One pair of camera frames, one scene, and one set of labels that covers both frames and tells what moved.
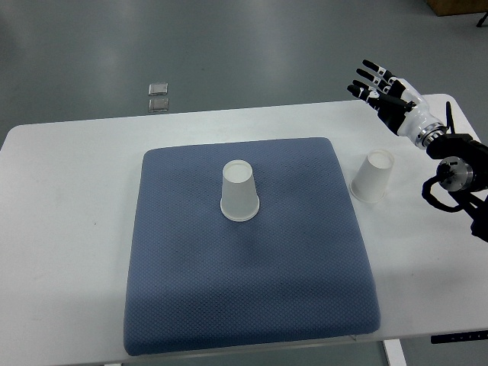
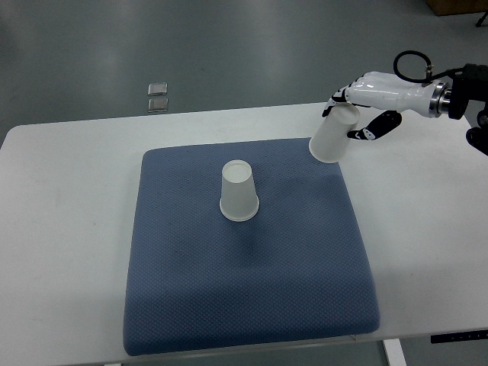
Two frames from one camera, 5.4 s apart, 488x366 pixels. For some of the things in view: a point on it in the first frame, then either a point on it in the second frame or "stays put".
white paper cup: x=239 y=200 stays put
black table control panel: x=460 y=337 stays put
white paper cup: x=369 y=184 → x=330 y=139
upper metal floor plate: x=158 y=89 stays put
